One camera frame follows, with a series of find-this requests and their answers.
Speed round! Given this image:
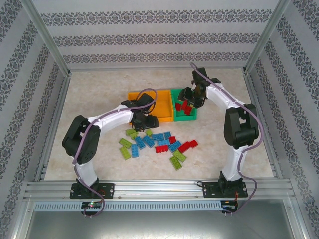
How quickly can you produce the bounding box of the yellow plastic bin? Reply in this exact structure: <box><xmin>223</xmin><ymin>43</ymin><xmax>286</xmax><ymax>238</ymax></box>
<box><xmin>128</xmin><ymin>90</ymin><xmax>152</xmax><ymax>124</ymax></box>
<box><xmin>149</xmin><ymin>89</ymin><xmax>174</xmax><ymax>124</ymax></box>

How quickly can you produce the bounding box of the green plastic bin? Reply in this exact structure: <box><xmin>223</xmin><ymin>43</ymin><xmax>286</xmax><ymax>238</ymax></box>
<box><xmin>171</xmin><ymin>87</ymin><xmax>197</xmax><ymax>122</ymax></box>

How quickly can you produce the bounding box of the grey metal sheet panel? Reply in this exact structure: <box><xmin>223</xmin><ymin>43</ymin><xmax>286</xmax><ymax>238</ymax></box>
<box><xmin>24</xmin><ymin>210</ymin><xmax>305</xmax><ymax>239</ymax></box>

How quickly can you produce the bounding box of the aluminium front rail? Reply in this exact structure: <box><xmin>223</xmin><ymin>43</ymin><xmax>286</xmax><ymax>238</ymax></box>
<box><xmin>23</xmin><ymin>180</ymin><xmax>294</xmax><ymax>200</ymax></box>

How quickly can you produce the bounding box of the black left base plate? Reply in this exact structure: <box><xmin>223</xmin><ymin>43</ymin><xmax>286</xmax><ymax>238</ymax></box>
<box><xmin>70</xmin><ymin>183</ymin><xmax>115</xmax><ymax>200</ymax></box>

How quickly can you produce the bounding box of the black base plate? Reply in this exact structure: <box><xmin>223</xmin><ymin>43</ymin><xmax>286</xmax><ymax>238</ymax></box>
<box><xmin>202</xmin><ymin>181</ymin><xmax>248</xmax><ymax>199</ymax></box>
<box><xmin>70</xmin><ymin>183</ymin><xmax>115</xmax><ymax>200</ymax></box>

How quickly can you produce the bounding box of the aluminium side rail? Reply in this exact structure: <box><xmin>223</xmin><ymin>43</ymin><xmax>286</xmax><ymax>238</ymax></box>
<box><xmin>243</xmin><ymin>68</ymin><xmax>284</xmax><ymax>179</ymax></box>
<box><xmin>34</xmin><ymin>71</ymin><xmax>72</xmax><ymax>182</ymax></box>

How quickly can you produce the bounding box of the grey slotted cable duct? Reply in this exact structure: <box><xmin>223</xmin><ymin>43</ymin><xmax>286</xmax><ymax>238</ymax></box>
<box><xmin>33</xmin><ymin>201</ymin><xmax>223</xmax><ymax>211</ymax></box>

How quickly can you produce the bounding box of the aluminium corner post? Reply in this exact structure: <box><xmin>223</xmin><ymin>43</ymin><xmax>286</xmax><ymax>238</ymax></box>
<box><xmin>244</xmin><ymin>0</ymin><xmax>292</xmax><ymax>73</ymax></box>
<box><xmin>21</xmin><ymin>0</ymin><xmax>72</xmax><ymax>76</ymax></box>

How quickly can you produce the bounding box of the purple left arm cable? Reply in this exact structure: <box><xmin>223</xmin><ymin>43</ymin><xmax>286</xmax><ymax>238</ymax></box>
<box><xmin>72</xmin><ymin>88</ymin><xmax>158</xmax><ymax>219</ymax></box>

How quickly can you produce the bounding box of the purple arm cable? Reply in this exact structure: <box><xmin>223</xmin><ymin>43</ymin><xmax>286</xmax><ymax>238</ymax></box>
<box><xmin>72</xmin><ymin>88</ymin><xmax>158</xmax><ymax>219</ymax></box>
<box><xmin>189</xmin><ymin>62</ymin><xmax>264</xmax><ymax>217</ymax></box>

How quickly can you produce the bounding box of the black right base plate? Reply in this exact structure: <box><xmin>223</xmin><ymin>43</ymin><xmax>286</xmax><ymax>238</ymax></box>
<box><xmin>202</xmin><ymin>181</ymin><xmax>248</xmax><ymax>199</ymax></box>

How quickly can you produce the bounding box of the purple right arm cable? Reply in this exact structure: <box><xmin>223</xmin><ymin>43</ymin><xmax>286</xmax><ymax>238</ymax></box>
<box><xmin>189</xmin><ymin>62</ymin><xmax>264</xmax><ymax>217</ymax></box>

